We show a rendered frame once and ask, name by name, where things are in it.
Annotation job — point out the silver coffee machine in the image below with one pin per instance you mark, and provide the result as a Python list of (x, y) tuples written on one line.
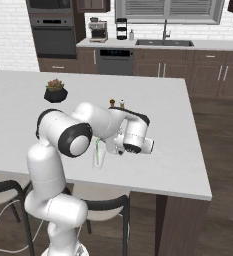
[(98, 30)]

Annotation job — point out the brown pepper shaker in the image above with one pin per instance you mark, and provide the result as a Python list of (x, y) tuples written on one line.
[(112, 102)]

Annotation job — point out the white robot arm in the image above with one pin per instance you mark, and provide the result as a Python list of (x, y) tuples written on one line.
[(46, 166)]

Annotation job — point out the dark wood island base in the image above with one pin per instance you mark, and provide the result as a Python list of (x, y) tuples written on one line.
[(183, 226)]

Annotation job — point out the white salt shaker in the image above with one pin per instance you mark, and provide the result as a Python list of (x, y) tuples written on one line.
[(122, 103)]

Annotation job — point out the black microwave oven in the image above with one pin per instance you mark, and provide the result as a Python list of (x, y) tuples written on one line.
[(49, 4)]

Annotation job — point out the plant in black pot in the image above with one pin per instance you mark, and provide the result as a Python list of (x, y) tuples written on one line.
[(55, 94)]

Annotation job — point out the grey sink tap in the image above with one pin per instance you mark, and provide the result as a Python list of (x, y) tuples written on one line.
[(166, 31)]

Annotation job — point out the clear glass cup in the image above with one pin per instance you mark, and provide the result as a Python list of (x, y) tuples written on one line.
[(99, 161)]

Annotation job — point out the green straw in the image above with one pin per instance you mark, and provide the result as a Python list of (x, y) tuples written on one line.
[(97, 147)]

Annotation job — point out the dark wood oven cabinet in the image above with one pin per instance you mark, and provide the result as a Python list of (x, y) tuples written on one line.
[(68, 65)]

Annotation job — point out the dark wood base cupboards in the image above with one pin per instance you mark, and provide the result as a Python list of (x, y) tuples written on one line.
[(204, 71)]

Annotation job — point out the window with grey blinds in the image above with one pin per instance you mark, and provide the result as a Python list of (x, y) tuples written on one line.
[(169, 9)]

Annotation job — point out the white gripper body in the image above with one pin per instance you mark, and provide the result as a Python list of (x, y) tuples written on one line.
[(112, 144)]

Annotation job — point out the white soap dispenser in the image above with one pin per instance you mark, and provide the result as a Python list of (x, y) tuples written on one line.
[(132, 35)]

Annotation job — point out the grey sink basin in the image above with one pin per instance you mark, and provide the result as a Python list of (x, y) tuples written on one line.
[(164, 43)]

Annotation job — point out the dark grey dishwasher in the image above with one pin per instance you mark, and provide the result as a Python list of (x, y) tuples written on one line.
[(115, 62)]

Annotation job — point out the black tiered stand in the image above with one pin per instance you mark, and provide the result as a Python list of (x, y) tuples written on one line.
[(121, 29)]

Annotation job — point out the black wall oven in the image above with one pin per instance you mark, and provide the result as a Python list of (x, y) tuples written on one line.
[(53, 38)]

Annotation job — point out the black stool with beige seat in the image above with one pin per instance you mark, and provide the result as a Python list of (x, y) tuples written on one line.
[(6, 186), (104, 206)]

